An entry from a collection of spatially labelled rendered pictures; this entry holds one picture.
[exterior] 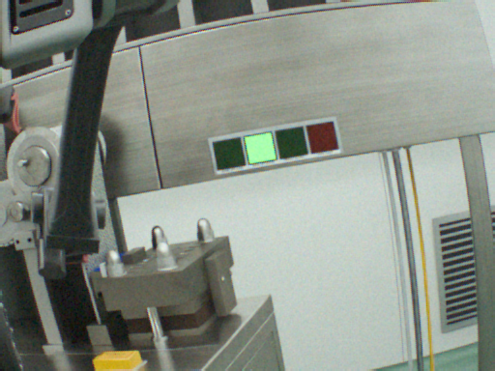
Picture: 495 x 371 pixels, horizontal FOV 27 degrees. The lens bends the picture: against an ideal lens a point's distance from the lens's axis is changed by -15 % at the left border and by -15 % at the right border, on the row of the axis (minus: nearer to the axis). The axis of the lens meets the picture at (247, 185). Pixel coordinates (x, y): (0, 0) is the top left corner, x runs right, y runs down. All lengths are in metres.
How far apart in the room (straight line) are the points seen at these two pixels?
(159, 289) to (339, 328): 2.79
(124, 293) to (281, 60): 0.58
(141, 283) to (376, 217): 2.71
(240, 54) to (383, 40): 0.29
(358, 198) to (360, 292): 0.38
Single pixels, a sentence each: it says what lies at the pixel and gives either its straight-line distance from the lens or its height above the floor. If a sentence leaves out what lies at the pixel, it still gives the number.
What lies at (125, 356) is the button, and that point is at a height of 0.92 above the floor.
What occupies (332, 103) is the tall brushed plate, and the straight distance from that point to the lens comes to 2.25.
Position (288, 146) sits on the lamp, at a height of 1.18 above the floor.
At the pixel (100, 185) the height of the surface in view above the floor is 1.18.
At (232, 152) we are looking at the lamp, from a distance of 2.27.
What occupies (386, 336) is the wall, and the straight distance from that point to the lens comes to 4.71.
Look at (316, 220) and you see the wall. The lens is 4.64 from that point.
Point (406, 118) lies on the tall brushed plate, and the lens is 2.24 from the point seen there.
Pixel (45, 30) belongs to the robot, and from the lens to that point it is 0.95.
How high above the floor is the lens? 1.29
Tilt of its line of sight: 4 degrees down
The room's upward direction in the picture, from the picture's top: 11 degrees counter-clockwise
